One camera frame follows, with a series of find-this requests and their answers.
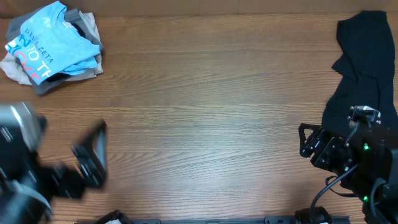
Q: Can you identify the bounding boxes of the light blue t-shirt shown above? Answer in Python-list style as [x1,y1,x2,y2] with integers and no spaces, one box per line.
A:
[4,1,101,86]

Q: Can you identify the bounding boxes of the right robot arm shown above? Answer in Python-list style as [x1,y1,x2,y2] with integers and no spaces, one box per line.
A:
[298,123,397,223]

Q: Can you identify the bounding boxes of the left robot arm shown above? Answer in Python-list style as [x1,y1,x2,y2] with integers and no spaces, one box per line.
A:
[1,120,107,223]

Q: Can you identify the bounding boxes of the black garment at right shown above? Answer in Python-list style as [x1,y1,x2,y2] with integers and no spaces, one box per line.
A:
[322,11,397,136]

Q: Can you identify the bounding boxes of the white folded garment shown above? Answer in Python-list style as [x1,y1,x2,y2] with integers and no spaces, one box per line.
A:
[0,11,104,85]

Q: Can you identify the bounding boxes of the grey folded garment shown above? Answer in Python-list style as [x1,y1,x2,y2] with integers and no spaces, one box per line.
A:
[1,9,103,95]

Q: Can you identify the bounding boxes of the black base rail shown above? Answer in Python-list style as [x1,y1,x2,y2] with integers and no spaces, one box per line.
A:
[74,210,351,224]

